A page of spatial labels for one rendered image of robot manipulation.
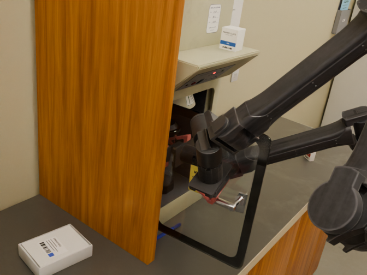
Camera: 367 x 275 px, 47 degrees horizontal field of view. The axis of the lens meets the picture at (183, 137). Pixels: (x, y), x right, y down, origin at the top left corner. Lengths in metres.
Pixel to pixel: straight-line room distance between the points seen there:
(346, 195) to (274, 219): 0.90
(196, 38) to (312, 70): 0.44
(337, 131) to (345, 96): 3.01
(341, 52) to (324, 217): 0.32
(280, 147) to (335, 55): 0.42
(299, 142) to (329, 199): 0.55
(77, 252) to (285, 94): 0.71
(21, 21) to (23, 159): 0.44
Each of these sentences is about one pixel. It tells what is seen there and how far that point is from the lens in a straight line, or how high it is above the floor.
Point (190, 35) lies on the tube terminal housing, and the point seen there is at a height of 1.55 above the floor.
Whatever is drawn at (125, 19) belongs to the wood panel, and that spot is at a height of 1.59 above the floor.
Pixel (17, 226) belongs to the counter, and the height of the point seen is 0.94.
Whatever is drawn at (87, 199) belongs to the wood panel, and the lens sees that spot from 1.32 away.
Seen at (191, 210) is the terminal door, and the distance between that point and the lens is 1.18.
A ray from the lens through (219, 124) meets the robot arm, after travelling 0.88.
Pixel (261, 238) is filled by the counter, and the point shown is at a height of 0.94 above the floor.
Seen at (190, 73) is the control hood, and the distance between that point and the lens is 1.03.
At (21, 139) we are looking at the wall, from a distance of 1.43.
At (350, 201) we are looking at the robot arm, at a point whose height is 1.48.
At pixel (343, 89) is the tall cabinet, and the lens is 4.17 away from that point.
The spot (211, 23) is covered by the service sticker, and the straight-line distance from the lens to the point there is 1.23.
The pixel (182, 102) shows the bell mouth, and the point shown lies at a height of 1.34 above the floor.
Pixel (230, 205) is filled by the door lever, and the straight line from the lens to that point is 1.04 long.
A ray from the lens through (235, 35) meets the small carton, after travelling 1.20.
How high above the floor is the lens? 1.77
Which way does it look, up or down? 25 degrees down
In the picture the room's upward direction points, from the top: 8 degrees clockwise
